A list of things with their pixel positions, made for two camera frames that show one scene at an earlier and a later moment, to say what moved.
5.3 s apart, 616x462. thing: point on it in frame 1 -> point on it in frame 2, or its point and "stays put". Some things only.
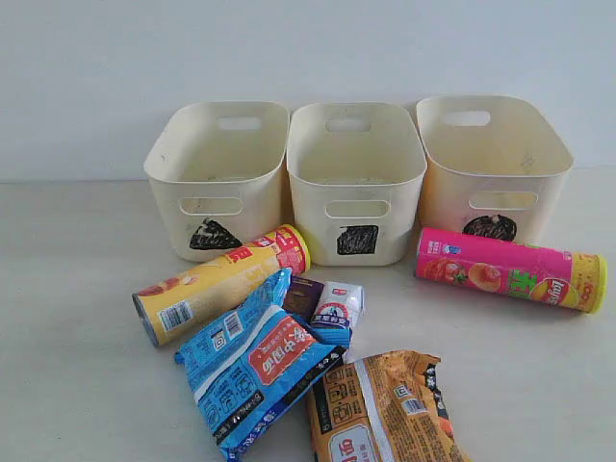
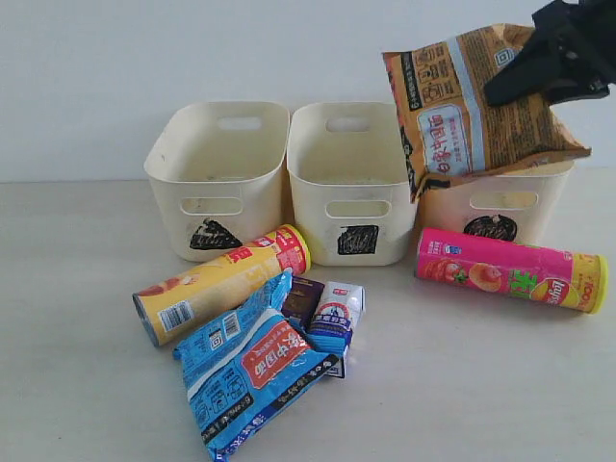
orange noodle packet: (379, 407) -> (447, 127)
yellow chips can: (184, 304) stays put
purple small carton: (302, 297) stays put
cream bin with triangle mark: (218, 170) stays put
